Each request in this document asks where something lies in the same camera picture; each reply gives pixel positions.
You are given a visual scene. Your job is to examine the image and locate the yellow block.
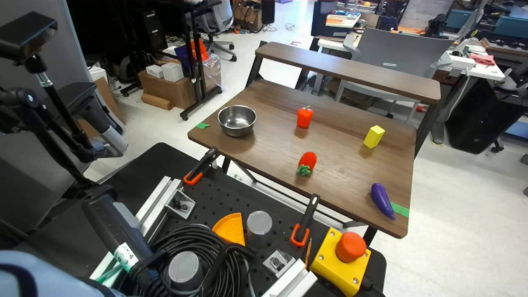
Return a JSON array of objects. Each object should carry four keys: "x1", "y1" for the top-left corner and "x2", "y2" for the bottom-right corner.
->
[{"x1": 361, "y1": 124, "x2": 388, "y2": 151}]

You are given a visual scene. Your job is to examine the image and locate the black bag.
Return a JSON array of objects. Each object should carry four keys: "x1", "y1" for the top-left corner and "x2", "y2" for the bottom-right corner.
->
[{"x1": 444, "y1": 82, "x2": 525, "y2": 157}]

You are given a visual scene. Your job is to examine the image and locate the white boxes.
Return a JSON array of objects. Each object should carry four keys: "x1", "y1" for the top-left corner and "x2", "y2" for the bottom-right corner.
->
[{"x1": 143, "y1": 60, "x2": 186, "y2": 85}]

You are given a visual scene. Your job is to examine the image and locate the black metal rack stand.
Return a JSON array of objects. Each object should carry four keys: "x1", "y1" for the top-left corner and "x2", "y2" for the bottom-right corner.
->
[{"x1": 178, "y1": 0, "x2": 226, "y2": 123}]

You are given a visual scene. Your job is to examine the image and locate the white cluttered desk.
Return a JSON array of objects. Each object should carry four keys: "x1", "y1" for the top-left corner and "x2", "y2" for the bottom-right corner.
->
[{"x1": 435, "y1": 37, "x2": 506, "y2": 146}]

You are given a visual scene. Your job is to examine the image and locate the black camera on stand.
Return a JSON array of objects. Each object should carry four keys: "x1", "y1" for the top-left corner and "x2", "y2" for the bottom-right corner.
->
[{"x1": 0, "y1": 11, "x2": 59, "y2": 63}]

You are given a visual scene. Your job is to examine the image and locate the gray round knob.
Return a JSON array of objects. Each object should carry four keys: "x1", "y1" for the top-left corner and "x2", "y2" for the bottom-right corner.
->
[{"x1": 167, "y1": 250, "x2": 201, "y2": 289}]

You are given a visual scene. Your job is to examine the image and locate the gray partition panel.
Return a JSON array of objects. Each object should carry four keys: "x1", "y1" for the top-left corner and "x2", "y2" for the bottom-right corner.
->
[{"x1": 351, "y1": 27, "x2": 455, "y2": 80}]

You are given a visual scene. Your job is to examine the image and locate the black cable bundle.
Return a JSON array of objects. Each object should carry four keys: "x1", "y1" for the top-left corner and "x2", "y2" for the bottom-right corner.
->
[{"x1": 127, "y1": 222, "x2": 257, "y2": 297}]

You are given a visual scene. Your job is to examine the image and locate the brown cardboard box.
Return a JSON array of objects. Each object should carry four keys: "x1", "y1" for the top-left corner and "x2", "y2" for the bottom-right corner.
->
[{"x1": 135, "y1": 68, "x2": 198, "y2": 111}]

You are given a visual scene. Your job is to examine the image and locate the steel bowl pot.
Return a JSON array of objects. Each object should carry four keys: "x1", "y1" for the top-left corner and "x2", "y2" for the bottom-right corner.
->
[{"x1": 216, "y1": 105, "x2": 259, "y2": 139}]

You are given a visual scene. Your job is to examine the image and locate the purple eggplant plush toy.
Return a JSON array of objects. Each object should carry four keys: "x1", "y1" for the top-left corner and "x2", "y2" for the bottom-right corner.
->
[{"x1": 369, "y1": 182, "x2": 398, "y2": 222}]

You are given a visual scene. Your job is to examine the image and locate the yellow emergency stop box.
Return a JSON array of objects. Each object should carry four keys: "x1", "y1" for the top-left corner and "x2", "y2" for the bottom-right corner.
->
[{"x1": 308, "y1": 227, "x2": 373, "y2": 297}]

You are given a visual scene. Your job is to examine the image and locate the dark cylinder with white label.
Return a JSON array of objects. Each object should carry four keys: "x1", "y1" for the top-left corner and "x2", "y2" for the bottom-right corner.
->
[{"x1": 81, "y1": 190, "x2": 157, "y2": 268}]

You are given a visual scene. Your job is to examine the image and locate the brown wooden table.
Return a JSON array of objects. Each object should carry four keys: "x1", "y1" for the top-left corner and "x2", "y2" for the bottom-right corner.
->
[{"x1": 186, "y1": 80, "x2": 419, "y2": 242}]

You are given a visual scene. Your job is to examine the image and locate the gray office chair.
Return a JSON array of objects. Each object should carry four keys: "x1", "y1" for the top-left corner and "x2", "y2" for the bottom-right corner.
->
[{"x1": 198, "y1": 0, "x2": 239, "y2": 63}]

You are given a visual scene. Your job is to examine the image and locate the silver aluminium rail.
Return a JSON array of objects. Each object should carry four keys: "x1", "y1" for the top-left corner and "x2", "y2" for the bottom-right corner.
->
[
  {"x1": 89, "y1": 176, "x2": 185, "y2": 285},
  {"x1": 259, "y1": 258, "x2": 320, "y2": 297}
]

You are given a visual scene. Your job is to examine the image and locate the dark gray mounted device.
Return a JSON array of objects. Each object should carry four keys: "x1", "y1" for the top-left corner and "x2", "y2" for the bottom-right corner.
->
[{"x1": 56, "y1": 82, "x2": 130, "y2": 161}]

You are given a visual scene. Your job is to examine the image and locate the orange wedge piece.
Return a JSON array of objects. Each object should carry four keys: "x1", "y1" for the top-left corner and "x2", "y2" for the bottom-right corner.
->
[{"x1": 211, "y1": 212, "x2": 247, "y2": 248}]

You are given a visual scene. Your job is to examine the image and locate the small metal bracket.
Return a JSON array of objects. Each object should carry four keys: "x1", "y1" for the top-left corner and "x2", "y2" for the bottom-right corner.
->
[
  {"x1": 261, "y1": 250, "x2": 297, "y2": 280},
  {"x1": 165, "y1": 189, "x2": 198, "y2": 222}
]

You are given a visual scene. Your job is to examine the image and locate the black perforated base board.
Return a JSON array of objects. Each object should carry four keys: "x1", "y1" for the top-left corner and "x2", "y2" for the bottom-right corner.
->
[{"x1": 31, "y1": 143, "x2": 388, "y2": 297}]

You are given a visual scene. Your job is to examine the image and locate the brown wooden raised shelf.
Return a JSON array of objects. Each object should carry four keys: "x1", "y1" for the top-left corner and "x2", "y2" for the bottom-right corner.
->
[{"x1": 254, "y1": 42, "x2": 444, "y2": 106}]

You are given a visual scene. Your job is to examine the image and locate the orange black clamp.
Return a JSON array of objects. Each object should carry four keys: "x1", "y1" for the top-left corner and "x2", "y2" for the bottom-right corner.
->
[
  {"x1": 181, "y1": 146, "x2": 221, "y2": 189},
  {"x1": 289, "y1": 194, "x2": 322, "y2": 250}
]

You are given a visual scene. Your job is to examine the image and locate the red plush toy green stem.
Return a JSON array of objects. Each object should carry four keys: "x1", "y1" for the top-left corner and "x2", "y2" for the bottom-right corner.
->
[{"x1": 295, "y1": 151, "x2": 318, "y2": 179}]

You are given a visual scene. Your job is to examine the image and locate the red pepper plush toy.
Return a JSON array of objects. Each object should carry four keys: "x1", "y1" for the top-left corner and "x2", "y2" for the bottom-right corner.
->
[{"x1": 295, "y1": 105, "x2": 315, "y2": 131}]

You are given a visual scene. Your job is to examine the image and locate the gray cylinder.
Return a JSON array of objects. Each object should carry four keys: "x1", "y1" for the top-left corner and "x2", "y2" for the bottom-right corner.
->
[{"x1": 244, "y1": 210, "x2": 275, "y2": 240}]

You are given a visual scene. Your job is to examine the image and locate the cardboard tube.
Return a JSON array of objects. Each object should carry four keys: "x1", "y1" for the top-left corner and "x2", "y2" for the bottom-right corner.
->
[{"x1": 140, "y1": 91, "x2": 175, "y2": 111}]

